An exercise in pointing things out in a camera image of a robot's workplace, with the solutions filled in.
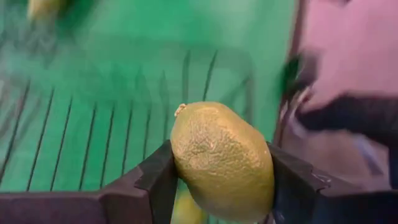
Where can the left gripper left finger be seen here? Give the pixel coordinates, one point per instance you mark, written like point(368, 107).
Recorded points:
point(93, 208)

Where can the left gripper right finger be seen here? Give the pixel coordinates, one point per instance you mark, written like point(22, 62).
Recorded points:
point(311, 205)

